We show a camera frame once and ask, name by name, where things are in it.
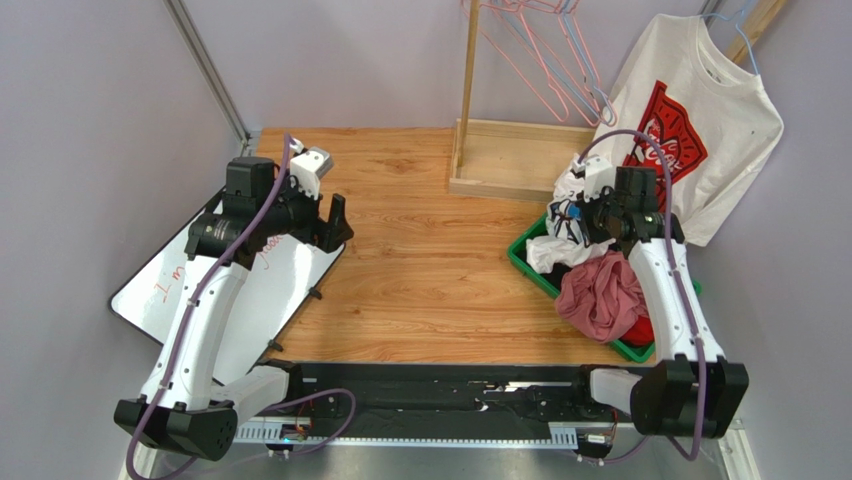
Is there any blue hanger holding shirt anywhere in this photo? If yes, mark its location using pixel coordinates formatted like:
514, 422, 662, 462
699, 6, 761, 76

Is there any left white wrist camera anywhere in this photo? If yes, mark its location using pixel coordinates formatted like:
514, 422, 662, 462
288, 139, 334, 200

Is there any pink wire hanger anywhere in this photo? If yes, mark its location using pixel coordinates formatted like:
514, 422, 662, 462
459, 1, 573, 123
495, 0, 608, 129

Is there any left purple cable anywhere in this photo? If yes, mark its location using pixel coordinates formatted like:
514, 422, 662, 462
125, 133, 357, 480

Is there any pink crumpled shirt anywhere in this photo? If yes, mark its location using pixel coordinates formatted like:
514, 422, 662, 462
554, 251, 650, 344

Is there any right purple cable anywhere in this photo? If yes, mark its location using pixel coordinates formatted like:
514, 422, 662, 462
576, 129, 708, 465

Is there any purple cable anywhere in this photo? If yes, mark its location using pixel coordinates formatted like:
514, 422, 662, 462
125, 133, 357, 480
576, 129, 708, 465

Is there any red garment in bin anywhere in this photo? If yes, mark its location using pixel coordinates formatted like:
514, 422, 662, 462
620, 315, 654, 348

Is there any white flower print t-shirt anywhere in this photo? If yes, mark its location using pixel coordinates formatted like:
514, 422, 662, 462
526, 154, 612, 274

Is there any blue wire hanger on rack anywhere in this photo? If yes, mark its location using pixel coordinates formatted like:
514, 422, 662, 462
497, 0, 618, 128

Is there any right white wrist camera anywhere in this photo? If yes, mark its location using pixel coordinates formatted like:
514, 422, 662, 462
572, 155, 616, 202

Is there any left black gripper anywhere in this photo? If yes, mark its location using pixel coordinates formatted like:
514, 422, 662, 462
258, 169, 353, 253

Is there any white t-shirt red print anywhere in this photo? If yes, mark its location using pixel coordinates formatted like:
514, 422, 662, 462
592, 14, 784, 246

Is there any black garment in bin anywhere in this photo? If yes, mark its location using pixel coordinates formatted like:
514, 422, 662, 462
541, 263, 572, 293

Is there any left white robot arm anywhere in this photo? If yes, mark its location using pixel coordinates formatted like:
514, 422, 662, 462
113, 148, 354, 461

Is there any whiteboard with red writing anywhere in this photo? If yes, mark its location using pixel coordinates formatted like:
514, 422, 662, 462
109, 213, 345, 385

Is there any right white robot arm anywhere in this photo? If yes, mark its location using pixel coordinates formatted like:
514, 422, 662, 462
578, 166, 749, 439

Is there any wooden hanger rack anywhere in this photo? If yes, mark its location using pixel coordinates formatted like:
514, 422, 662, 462
449, 0, 790, 204

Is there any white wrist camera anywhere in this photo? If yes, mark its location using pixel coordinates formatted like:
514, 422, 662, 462
288, 139, 334, 200
572, 155, 616, 202

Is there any green plastic bin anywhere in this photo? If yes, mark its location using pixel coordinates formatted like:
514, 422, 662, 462
507, 214, 703, 365

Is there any aluminium corner frame post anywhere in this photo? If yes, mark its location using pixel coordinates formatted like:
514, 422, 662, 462
164, 0, 258, 154

